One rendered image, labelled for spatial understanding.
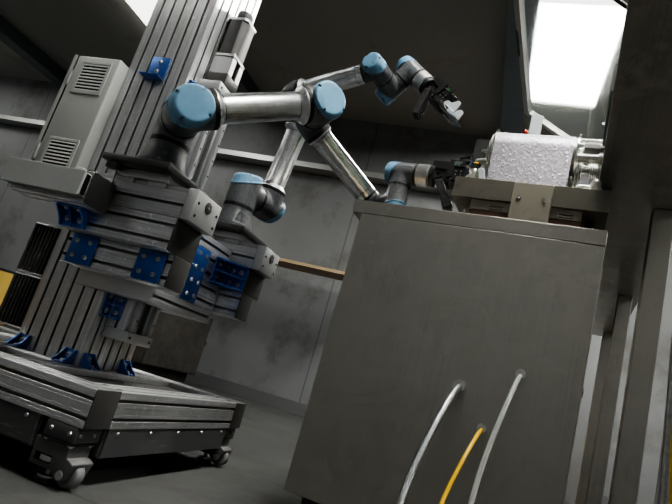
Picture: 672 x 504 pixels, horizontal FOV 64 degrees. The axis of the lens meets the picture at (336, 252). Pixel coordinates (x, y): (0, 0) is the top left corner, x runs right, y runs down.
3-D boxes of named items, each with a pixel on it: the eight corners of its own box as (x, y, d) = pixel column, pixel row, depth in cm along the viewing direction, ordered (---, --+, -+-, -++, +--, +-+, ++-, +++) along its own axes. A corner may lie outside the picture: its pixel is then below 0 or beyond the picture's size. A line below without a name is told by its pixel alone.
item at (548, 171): (480, 207, 170) (492, 154, 174) (560, 216, 160) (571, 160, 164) (480, 206, 169) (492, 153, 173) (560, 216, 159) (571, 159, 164)
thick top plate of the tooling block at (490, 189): (460, 216, 167) (464, 198, 168) (603, 234, 150) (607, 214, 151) (451, 195, 152) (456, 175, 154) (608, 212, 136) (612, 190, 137)
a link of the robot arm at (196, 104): (164, 140, 154) (331, 129, 180) (175, 125, 140) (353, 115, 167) (156, 99, 153) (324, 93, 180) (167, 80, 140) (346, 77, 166)
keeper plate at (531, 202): (507, 222, 144) (515, 184, 147) (547, 227, 140) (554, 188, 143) (506, 218, 142) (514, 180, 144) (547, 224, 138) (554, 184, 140)
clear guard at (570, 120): (529, 111, 275) (529, 110, 275) (610, 169, 251) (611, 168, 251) (515, -59, 183) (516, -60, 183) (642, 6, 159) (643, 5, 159)
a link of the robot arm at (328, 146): (276, 117, 183) (363, 227, 195) (288, 107, 173) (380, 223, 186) (298, 98, 187) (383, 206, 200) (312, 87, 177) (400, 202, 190)
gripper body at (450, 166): (468, 160, 172) (432, 157, 177) (463, 185, 170) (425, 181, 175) (472, 171, 178) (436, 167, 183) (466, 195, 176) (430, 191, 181)
